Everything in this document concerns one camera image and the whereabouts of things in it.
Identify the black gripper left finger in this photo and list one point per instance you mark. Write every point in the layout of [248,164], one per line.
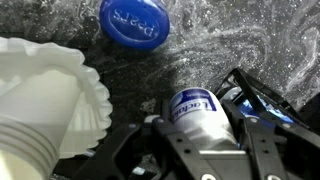
[180,150]

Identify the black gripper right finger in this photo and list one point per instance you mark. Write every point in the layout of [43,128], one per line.
[273,150]

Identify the small white pill bottle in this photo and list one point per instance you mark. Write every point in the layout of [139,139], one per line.
[200,116]

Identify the blue plastic bottle cap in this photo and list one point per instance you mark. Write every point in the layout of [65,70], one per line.
[136,23]

